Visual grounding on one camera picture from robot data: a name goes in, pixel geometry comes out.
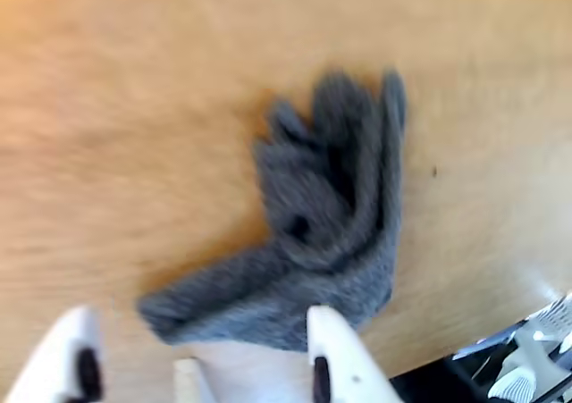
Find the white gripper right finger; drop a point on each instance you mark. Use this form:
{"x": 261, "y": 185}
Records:
{"x": 344, "y": 358}

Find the grey fleece cloth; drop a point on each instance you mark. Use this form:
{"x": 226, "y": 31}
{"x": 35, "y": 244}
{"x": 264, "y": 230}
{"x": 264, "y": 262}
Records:
{"x": 322, "y": 197}

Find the grey office chair base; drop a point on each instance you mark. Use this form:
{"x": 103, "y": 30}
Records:
{"x": 527, "y": 345}

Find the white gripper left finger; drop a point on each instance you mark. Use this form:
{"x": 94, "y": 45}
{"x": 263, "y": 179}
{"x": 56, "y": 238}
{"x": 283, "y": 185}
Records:
{"x": 58, "y": 354}

